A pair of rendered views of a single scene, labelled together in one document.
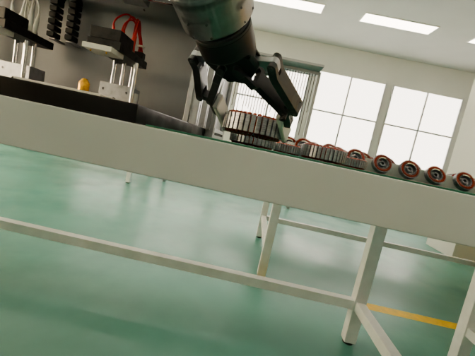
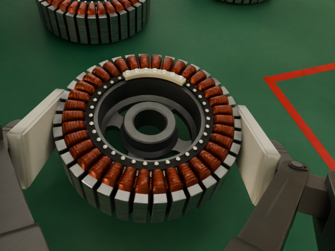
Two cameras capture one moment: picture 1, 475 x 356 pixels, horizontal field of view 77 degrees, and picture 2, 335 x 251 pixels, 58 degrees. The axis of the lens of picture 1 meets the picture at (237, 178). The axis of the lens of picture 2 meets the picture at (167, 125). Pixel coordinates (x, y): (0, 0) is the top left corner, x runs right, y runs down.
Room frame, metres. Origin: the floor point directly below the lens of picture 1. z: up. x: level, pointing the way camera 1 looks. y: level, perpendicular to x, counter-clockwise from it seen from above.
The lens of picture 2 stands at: (0.44, 0.03, 0.94)
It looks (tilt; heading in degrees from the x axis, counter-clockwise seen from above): 53 degrees down; 332
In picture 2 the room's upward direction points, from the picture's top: 8 degrees clockwise
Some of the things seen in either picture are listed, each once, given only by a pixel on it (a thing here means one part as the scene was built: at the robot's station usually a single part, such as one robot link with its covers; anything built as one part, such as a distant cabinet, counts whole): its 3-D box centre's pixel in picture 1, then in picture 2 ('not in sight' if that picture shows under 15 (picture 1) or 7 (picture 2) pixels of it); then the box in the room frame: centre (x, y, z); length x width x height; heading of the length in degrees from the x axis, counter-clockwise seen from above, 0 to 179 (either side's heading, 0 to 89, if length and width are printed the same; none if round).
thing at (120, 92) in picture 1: (119, 97); not in sight; (0.71, 0.31, 0.80); 0.08 x 0.05 x 0.06; 88
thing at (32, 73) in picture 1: (21, 76); not in sight; (0.72, 0.56, 0.80); 0.08 x 0.05 x 0.06; 88
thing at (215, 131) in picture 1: (223, 88); not in sight; (0.96, 0.10, 0.91); 0.28 x 0.03 x 0.32; 178
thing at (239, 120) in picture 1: (254, 126); (149, 128); (0.55, -0.01, 0.79); 0.11 x 0.11 x 0.04
